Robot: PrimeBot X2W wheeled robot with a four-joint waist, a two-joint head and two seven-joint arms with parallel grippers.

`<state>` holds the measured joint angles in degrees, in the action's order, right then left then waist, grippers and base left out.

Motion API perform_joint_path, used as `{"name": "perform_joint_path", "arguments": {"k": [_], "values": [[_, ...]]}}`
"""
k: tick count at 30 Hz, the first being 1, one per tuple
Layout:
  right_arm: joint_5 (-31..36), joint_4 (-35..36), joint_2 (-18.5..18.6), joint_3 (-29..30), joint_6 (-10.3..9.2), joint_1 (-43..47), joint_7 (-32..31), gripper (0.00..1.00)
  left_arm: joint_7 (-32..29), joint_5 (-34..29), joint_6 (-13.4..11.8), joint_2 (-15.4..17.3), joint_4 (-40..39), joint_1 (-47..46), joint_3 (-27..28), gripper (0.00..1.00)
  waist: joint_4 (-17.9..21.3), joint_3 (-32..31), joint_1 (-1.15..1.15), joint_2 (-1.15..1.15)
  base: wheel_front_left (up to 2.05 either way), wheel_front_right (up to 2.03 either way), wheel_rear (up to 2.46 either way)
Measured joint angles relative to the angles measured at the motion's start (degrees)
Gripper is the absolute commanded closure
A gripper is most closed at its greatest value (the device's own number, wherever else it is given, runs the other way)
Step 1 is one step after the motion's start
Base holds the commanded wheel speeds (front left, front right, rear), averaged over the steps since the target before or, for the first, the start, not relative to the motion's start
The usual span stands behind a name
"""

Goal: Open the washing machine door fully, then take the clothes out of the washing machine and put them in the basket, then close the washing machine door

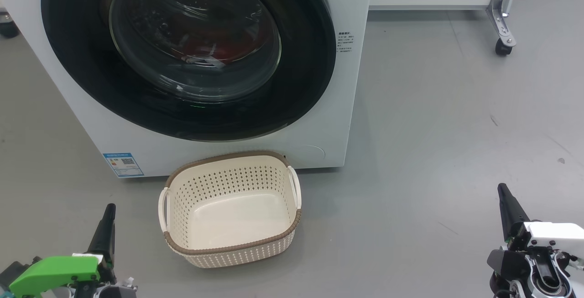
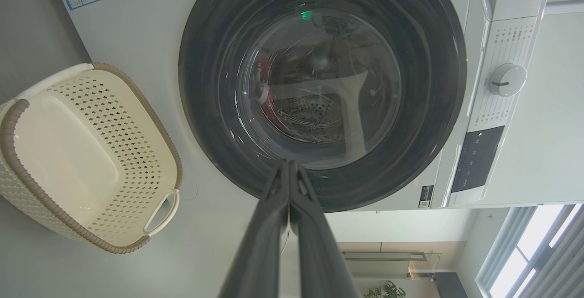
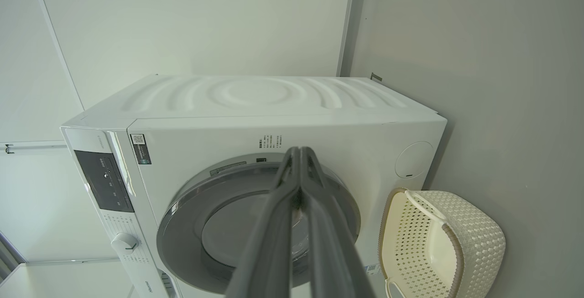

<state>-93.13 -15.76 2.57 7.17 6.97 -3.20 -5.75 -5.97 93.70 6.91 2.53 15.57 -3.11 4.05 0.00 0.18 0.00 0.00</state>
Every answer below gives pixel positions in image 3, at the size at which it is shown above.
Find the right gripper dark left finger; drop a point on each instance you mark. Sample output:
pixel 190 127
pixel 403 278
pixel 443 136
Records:
pixel 269 243

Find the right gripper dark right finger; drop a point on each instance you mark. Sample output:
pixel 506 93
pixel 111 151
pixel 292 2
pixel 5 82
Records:
pixel 331 252

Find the glass washing machine door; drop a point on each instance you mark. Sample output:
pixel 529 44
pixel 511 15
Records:
pixel 191 225

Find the white washing machine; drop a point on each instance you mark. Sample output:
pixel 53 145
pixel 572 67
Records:
pixel 219 133

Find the round white filter access cover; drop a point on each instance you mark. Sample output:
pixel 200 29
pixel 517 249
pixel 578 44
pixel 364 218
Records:
pixel 414 159

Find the cream perforated laundry basket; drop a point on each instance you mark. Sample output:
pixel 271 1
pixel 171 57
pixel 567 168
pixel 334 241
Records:
pixel 474 238

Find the white washing machine dial knob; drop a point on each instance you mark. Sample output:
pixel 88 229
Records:
pixel 124 243

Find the black washing machine display panel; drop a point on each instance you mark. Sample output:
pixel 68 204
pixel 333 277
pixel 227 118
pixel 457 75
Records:
pixel 104 181

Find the blue white QR sticker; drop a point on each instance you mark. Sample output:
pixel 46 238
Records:
pixel 372 269

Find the dark QR sticker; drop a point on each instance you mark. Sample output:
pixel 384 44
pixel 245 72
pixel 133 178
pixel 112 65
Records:
pixel 140 149

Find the small grey metal bracket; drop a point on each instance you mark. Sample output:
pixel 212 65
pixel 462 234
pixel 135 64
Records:
pixel 375 77

